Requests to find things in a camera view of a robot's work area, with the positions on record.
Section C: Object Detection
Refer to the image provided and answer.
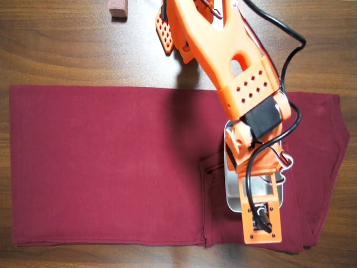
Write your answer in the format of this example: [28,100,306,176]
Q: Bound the pink sponge block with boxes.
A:
[108,0,129,19]

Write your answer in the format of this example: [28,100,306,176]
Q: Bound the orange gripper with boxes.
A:
[225,122,283,176]

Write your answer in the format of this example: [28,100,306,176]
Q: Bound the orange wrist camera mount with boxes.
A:
[237,169,283,245]

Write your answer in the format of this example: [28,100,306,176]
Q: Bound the rectangular metal tray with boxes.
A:
[222,119,286,214]

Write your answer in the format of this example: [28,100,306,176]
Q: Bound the red white servo wires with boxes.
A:
[274,147,294,188]

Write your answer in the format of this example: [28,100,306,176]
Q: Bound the dark red cloth trousers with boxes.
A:
[8,84,351,255]

